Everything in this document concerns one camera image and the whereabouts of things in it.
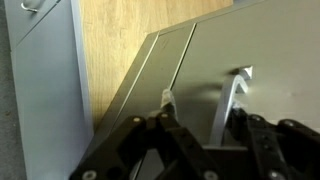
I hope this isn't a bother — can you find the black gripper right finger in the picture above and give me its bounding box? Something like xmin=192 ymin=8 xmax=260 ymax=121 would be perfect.
xmin=225 ymin=107 xmax=320 ymax=180

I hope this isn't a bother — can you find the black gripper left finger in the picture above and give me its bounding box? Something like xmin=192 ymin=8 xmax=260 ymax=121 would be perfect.
xmin=69 ymin=88 xmax=222 ymax=180

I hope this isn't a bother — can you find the narrow grey drawer front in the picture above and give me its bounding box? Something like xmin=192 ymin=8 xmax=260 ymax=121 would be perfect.
xmin=111 ymin=23 xmax=197 ymax=135

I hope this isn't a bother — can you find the light grey metal cabinet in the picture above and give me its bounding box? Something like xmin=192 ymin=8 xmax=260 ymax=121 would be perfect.
xmin=3 ymin=0 xmax=95 ymax=180

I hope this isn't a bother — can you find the silver curved drawer handle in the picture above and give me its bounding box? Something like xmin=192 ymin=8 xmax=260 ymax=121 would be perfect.
xmin=208 ymin=65 xmax=255 ymax=147

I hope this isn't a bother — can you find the grey drawer front with handle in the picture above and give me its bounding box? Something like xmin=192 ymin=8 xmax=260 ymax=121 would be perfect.
xmin=169 ymin=0 xmax=320 ymax=148

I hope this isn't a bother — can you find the small silver cabinet handle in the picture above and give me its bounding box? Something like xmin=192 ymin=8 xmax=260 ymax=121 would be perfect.
xmin=20 ymin=0 xmax=40 ymax=14

